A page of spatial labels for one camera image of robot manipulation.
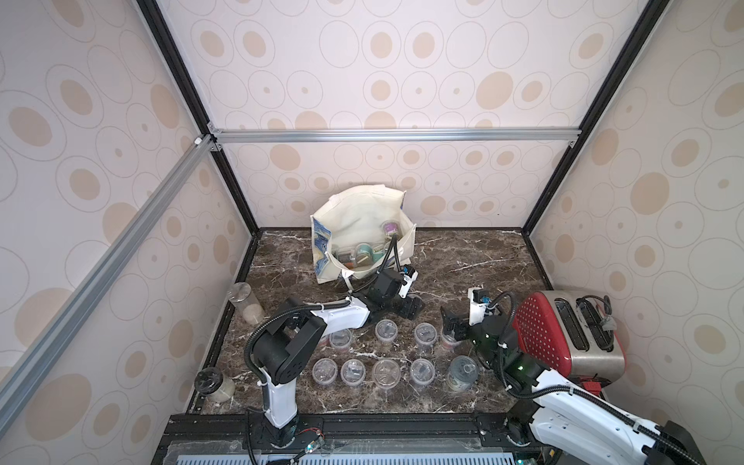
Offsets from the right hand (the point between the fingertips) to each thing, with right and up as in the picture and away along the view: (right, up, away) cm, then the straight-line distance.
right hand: (467, 304), depth 81 cm
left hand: (-11, 0, +8) cm, 13 cm away
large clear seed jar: (-3, -17, -5) cm, 18 cm away
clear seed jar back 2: (-11, -10, +4) cm, 16 cm away
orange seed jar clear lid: (-23, -9, +5) cm, 25 cm away
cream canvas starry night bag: (-35, +23, +25) cm, 49 cm away
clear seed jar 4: (-13, -18, -3) cm, 22 cm away
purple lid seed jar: (-21, +24, +24) cm, 40 cm away
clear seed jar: (-40, -18, -3) cm, 43 cm away
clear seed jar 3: (-23, -18, -3) cm, 29 cm away
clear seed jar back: (-36, -11, +4) cm, 38 cm away
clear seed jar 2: (-32, -18, -3) cm, 37 cm away
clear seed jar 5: (-5, -12, +3) cm, 13 cm away
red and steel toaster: (+25, -6, -8) cm, 27 cm away
